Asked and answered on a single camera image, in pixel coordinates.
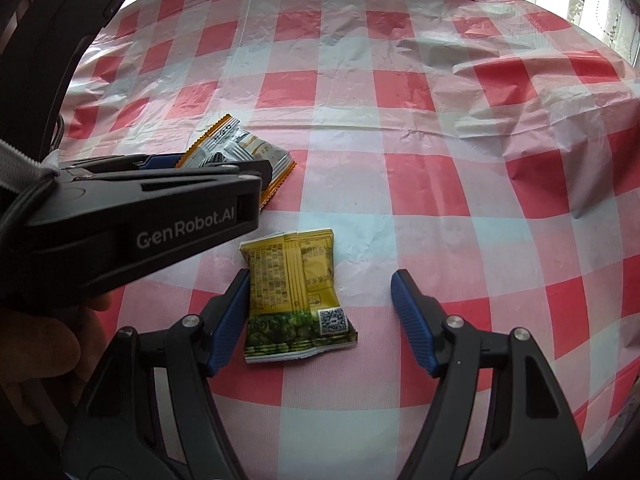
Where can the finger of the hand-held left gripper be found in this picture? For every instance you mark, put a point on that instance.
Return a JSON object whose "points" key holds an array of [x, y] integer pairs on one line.
{"points": [[250, 169], [150, 161]]}

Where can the person's left hand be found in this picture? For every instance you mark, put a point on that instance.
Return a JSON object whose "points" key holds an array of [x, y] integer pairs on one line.
{"points": [[40, 340]]}

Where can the orange silver snack packet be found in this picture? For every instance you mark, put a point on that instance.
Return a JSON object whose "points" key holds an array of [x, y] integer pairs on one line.
{"points": [[250, 152]]}

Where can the yellow green pea packet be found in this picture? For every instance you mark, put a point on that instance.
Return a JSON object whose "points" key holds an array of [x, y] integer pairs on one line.
{"points": [[290, 285]]}

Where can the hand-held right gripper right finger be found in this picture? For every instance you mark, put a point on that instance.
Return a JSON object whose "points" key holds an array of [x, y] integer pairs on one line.
{"points": [[415, 320]]}

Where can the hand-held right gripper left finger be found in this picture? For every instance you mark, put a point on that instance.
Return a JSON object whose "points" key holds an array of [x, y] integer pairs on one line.
{"points": [[230, 325]]}

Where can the red white checked tablecloth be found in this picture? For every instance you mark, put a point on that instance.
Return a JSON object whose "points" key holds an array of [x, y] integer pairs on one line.
{"points": [[400, 135]]}

